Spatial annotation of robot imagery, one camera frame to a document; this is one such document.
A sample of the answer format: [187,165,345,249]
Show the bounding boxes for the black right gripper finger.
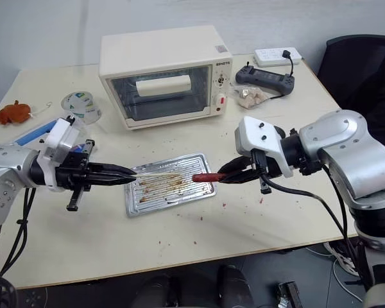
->
[218,156,255,176]
[219,169,261,185]

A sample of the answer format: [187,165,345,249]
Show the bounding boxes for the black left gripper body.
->
[55,139,99,212]

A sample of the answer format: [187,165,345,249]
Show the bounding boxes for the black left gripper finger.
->
[89,163,137,177]
[89,175,138,188]

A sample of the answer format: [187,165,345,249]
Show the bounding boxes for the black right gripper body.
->
[242,153,285,195]

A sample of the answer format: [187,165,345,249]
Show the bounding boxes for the red sausage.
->
[192,172,226,183]

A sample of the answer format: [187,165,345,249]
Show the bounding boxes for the wooden skewer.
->
[133,171,183,181]

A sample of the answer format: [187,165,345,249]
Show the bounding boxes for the ribbed metal baking tray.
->
[123,153,218,218]

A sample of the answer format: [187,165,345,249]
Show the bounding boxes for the blue and white flat box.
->
[12,119,59,148]

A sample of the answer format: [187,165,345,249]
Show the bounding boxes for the clear bag of food pieces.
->
[228,84,272,110]

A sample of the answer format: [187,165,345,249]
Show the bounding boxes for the brown plush toy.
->
[0,99,54,125]

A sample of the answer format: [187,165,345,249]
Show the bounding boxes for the grey handheld controller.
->
[234,62,297,97]

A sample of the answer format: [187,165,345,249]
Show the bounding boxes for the white floor power strip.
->
[322,241,362,277]

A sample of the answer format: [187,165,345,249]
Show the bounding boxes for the dark rounded shape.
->
[216,264,255,308]

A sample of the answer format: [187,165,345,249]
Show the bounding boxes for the cream toaster oven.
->
[98,24,235,131]

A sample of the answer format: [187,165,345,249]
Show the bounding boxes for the black office chair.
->
[316,34,385,149]

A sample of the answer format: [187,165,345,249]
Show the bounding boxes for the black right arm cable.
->
[250,149,375,289]

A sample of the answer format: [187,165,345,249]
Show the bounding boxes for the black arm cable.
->
[250,149,375,289]
[0,187,37,278]

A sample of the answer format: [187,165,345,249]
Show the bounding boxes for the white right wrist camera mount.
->
[234,115,295,179]

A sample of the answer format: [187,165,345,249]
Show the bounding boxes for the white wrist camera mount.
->
[234,115,295,179]
[39,117,85,191]

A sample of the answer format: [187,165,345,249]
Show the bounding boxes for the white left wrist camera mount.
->
[39,117,85,191]

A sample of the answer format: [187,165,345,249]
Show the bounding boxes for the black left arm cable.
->
[0,187,37,278]

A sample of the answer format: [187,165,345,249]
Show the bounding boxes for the black metal bracket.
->
[277,280,305,308]

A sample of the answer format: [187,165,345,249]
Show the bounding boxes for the black plug with cable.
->
[269,49,296,100]

